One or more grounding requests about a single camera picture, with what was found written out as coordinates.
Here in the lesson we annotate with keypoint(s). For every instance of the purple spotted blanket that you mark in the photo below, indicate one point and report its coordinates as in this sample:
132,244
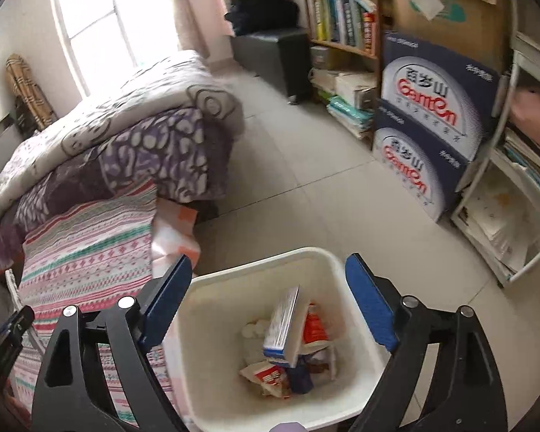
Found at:
162,144

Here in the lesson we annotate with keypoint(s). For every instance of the pile of white papers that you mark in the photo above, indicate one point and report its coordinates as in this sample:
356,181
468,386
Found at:
499,220

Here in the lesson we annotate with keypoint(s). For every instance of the row of colourful books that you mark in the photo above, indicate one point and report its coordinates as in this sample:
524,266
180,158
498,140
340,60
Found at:
337,18

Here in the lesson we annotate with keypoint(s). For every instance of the blue printed water carton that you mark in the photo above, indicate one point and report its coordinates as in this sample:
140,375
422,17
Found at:
409,166
432,94

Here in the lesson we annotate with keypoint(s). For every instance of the plaid folded chair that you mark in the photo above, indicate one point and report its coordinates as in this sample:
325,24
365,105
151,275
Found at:
22,81

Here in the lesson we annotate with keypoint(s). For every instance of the white tissue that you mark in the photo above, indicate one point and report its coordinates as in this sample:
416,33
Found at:
256,329

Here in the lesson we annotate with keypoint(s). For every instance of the pink orange checkered cloth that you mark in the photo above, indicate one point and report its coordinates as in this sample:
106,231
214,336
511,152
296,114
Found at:
175,229

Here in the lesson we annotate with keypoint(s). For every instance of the wooden bookshelf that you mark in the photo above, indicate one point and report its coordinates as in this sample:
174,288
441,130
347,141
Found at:
342,47

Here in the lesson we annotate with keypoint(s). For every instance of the stack of pale books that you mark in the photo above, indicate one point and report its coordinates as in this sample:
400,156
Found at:
346,90

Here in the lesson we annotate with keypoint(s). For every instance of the striped patterned bed sheet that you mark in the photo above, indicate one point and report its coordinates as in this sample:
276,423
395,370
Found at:
85,243

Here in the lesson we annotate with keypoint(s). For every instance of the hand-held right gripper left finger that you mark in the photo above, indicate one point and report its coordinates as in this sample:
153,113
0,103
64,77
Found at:
166,310

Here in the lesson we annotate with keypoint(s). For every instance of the pale curtain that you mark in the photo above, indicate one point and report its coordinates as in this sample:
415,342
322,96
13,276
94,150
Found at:
184,13

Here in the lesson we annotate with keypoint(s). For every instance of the bright window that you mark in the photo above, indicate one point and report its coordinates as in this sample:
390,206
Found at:
103,22

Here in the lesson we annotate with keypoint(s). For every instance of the large brown cardboard box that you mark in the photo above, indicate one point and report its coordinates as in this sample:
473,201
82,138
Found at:
468,22

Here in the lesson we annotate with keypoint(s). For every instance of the small brown box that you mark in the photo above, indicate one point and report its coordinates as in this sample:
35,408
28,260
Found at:
326,57

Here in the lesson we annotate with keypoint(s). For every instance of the white plastic trash bin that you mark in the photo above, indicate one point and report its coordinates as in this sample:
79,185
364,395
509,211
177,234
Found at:
234,297

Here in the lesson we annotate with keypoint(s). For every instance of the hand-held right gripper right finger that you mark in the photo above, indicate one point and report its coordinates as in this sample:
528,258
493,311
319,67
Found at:
371,301

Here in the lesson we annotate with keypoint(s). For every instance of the bed with patterned bedding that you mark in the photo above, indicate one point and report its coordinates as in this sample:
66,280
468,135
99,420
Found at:
130,94

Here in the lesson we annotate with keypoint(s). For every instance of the blue flat packet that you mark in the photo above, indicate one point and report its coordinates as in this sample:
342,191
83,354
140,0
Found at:
301,378

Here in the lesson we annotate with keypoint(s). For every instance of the white metal rack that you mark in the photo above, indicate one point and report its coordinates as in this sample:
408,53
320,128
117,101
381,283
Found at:
537,252

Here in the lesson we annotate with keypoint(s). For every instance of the black ottoman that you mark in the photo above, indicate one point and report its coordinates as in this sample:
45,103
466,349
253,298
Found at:
274,58

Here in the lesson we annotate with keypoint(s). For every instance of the red and white packet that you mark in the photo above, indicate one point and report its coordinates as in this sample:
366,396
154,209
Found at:
267,375
315,326

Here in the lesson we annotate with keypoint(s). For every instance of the leaning row of thin books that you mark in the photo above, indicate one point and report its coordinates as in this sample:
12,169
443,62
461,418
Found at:
531,166

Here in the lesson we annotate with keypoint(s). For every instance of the pile of dark clothes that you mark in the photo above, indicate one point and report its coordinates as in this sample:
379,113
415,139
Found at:
261,9

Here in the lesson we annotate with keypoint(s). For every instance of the blue and white box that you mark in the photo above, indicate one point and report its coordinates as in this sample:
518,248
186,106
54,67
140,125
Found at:
283,324

